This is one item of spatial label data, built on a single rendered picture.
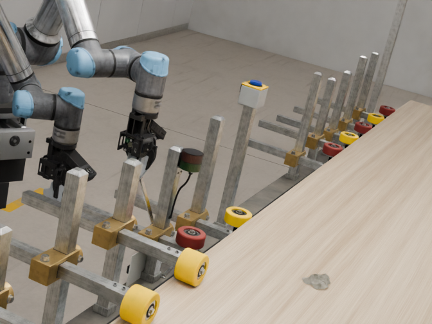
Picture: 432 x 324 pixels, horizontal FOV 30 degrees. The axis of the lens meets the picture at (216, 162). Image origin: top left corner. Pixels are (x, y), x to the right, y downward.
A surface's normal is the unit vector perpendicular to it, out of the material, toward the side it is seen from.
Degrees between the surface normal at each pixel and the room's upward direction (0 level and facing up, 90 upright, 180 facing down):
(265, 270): 0
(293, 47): 90
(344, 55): 90
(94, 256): 0
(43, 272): 90
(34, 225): 0
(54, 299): 90
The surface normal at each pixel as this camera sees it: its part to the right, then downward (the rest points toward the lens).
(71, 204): -0.41, 0.22
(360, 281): 0.21, -0.92
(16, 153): 0.64, 0.38
